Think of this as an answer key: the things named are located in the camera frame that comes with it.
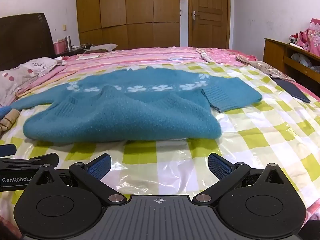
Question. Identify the beige wall switch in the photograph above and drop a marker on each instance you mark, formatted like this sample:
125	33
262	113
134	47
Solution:
65	28

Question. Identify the dark blue flat book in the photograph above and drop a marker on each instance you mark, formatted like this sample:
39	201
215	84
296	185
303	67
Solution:
292	90

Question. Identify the pink floral cloth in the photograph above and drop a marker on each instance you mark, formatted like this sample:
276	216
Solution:
225	55

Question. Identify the brown patterned cloth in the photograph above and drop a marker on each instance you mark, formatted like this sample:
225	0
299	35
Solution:
270	70

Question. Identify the pink striped folded quilt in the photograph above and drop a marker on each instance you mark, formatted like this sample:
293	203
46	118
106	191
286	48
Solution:
50	75

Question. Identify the wooden door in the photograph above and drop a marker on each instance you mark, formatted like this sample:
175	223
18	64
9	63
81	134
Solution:
210	17

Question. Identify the pink floral quilt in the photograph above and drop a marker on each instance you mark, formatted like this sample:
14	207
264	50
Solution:
315	37

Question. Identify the grey dotted pillow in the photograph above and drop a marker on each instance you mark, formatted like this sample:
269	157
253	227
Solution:
22	75

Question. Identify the wooden wardrobe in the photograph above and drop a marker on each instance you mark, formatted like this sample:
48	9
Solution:
125	10

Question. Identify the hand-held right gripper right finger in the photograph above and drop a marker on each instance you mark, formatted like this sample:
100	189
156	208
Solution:
220	167

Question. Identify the wooden shelf desk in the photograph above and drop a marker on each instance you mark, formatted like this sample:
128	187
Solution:
273	52

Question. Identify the light blue cloth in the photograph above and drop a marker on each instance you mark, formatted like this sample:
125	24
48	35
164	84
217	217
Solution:
4	112

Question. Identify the blue knit sweater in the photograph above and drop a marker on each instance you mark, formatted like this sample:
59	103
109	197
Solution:
125	120

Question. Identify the steel thermos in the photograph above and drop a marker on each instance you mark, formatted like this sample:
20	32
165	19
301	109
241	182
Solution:
68	42

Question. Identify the pink box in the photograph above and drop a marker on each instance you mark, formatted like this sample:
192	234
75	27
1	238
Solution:
60	47

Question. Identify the red white cloth item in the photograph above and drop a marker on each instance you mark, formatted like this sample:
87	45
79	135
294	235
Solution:
295	38

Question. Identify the grey folded cloth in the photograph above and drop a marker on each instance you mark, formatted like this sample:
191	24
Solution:
105	47

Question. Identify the beige knit cloth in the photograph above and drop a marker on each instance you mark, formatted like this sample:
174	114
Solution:
8	121

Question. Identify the white crumpled cloth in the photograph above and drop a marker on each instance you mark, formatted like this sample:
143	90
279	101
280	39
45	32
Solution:
301	58

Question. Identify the dark wooden headboard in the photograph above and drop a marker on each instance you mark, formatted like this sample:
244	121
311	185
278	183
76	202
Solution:
22	40

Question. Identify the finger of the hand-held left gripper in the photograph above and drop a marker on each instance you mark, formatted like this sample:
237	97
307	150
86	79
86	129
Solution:
30	161
7	150

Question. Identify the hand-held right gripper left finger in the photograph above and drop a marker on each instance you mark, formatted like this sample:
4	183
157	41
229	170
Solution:
100	167

